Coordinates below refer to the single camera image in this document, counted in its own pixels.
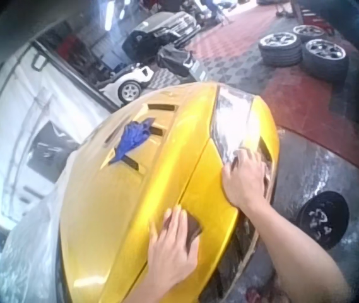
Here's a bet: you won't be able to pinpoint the person's right hand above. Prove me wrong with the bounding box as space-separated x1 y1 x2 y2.
221 148 274 210

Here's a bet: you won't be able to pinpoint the white car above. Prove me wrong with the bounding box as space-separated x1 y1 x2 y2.
98 62 155 104

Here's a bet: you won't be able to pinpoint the blue cloth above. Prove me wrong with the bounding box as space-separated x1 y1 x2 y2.
109 117 156 165

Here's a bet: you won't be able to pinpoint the clear plastic cover sheet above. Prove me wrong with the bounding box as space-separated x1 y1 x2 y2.
0 148 84 303

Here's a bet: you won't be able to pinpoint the black car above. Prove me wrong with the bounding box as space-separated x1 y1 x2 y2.
121 11 203 61

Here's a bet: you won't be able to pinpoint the red workshop equipment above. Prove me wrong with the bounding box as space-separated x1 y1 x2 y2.
301 8 336 36

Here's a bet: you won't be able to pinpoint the yellow sports car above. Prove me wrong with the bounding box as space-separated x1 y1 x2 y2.
54 81 281 303

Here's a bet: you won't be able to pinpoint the stacked tyres with silver rim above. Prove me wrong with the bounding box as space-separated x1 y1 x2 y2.
257 31 303 68

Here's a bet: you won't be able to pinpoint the person's left hand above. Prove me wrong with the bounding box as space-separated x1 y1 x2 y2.
146 205 203 285

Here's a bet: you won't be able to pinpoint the tyre with silver rim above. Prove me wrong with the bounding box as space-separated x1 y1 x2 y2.
302 38 350 83
292 23 327 42

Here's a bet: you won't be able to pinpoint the black car body part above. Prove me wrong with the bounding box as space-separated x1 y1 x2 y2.
156 44 206 80

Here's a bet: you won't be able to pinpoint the black bucket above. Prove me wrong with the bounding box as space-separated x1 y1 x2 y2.
295 190 351 251

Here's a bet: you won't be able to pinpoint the dark sponge pad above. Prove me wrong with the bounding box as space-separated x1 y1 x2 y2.
184 210 204 253

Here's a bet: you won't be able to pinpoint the black wall poster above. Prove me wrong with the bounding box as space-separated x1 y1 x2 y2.
26 121 81 183

